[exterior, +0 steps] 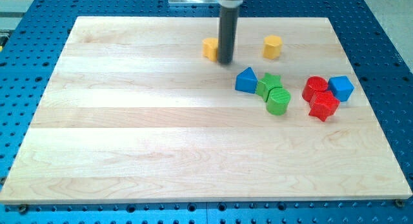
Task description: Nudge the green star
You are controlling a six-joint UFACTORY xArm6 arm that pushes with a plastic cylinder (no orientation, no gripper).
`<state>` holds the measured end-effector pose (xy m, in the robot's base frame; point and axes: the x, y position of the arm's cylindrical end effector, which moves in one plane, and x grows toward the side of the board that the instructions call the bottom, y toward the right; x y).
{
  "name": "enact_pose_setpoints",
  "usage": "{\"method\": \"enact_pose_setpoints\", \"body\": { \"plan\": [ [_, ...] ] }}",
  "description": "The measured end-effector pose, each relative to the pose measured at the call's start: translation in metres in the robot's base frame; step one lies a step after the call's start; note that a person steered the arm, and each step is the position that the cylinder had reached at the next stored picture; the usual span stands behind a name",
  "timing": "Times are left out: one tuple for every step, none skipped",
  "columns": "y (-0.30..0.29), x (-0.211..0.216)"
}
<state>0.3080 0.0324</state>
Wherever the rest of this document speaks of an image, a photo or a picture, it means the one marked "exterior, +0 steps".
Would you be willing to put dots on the green star block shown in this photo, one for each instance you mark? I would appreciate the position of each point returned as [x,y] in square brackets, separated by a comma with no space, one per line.
[266,84]

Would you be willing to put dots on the red star block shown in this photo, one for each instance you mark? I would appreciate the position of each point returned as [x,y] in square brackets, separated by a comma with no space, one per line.
[323,105]

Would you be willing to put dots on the blue triangle block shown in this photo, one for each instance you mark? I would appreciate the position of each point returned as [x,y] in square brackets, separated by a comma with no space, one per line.
[246,81]

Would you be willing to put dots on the yellow block behind rod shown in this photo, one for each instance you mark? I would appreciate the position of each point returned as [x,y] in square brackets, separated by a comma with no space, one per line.
[210,46]

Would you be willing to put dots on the green cylinder block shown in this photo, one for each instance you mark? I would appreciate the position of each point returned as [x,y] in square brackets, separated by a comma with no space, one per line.
[278,100]

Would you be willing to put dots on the wooden board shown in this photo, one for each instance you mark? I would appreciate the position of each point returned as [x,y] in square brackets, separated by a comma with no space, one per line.
[133,113]

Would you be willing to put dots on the yellow hexagon block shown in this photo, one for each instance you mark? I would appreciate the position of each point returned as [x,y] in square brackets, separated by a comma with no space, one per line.
[272,47]

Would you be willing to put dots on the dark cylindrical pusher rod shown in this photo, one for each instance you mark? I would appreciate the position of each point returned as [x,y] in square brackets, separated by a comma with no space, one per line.
[228,15]

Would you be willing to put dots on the red cylinder block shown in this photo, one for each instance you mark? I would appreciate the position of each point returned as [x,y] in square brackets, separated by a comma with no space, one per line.
[314,84]

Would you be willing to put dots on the blue cube block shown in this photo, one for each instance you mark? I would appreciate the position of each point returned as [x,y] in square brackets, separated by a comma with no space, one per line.
[341,87]

